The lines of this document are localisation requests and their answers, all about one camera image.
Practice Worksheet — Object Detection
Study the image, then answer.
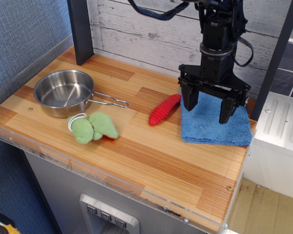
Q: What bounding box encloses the white grooved side counter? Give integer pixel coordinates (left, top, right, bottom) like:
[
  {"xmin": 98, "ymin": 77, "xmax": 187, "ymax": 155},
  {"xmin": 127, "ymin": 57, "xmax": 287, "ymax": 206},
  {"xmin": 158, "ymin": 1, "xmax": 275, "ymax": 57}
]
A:
[{"xmin": 243, "ymin": 92, "xmax": 293, "ymax": 198}]

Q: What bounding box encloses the blue cloth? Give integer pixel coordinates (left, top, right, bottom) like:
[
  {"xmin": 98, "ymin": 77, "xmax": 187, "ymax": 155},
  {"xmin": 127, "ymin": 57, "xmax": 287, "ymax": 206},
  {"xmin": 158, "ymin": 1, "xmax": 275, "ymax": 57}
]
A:
[{"xmin": 180, "ymin": 92, "xmax": 252, "ymax": 146}]

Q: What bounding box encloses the dark shelf post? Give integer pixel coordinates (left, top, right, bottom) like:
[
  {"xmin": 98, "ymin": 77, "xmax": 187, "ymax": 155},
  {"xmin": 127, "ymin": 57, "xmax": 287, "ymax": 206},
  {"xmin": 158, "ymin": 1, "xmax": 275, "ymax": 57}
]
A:
[
  {"xmin": 251, "ymin": 0, "xmax": 293, "ymax": 121},
  {"xmin": 67, "ymin": 0, "xmax": 94, "ymax": 65}
]

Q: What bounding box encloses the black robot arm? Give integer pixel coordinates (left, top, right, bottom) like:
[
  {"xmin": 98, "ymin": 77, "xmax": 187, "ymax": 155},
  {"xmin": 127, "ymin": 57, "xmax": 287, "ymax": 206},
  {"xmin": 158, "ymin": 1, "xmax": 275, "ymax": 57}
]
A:
[{"xmin": 178, "ymin": 0, "xmax": 252, "ymax": 124}]

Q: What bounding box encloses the stainless steel pot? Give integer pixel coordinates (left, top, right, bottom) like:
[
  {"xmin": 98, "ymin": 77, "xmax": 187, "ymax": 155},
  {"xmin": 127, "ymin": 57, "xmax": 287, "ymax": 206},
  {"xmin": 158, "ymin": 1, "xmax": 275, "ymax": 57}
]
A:
[{"xmin": 33, "ymin": 70, "xmax": 129, "ymax": 118}]

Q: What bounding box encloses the right dark shelf post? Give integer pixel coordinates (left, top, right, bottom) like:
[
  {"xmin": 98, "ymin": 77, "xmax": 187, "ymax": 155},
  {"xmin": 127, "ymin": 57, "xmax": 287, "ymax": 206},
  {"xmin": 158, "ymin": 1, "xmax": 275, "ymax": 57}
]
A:
[{"xmin": 251, "ymin": 0, "xmax": 293, "ymax": 121}]

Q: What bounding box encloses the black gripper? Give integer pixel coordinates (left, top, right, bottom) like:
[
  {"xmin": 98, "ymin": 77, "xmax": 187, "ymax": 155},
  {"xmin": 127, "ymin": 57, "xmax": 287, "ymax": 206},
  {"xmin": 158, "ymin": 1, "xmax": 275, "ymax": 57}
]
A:
[{"xmin": 178, "ymin": 52, "xmax": 251, "ymax": 124}]

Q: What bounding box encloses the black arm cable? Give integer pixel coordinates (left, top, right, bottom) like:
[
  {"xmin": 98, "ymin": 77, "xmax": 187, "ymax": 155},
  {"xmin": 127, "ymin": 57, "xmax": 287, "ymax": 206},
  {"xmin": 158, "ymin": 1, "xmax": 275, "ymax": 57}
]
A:
[{"xmin": 127, "ymin": 0, "xmax": 254, "ymax": 68}]

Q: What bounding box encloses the silver dispenser button panel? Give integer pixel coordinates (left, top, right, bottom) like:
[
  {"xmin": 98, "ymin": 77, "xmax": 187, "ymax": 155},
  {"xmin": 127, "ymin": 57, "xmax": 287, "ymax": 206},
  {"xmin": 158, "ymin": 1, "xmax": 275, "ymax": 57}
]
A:
[{"xmin": 79, "ymin": 194, "xmax": 140, "ymax": 234}]

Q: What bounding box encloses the clear acrylic table guard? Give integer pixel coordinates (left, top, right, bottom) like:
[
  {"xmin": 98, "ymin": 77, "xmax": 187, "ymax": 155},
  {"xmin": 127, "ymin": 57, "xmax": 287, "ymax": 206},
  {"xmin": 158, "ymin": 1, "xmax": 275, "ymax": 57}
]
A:
[{"xmin": 0, "ymin": 117, "xmax": 247, "ymax": 234}]

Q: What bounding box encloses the left dark shelf post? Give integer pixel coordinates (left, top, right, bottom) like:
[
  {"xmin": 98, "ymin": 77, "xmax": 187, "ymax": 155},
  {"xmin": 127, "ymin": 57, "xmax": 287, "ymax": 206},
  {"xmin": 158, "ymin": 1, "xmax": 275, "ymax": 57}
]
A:
[{"xmin": 67, "ymin": 0, "xmax": 94, "ymax": 65}]

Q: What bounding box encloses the green plush toy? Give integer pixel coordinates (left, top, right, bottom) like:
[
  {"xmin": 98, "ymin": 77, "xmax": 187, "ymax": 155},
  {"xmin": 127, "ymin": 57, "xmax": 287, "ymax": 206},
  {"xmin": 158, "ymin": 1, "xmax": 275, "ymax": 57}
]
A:
[{"xmin": 66, "ymin": 112, "xmax": 118, "ymax": 144}]

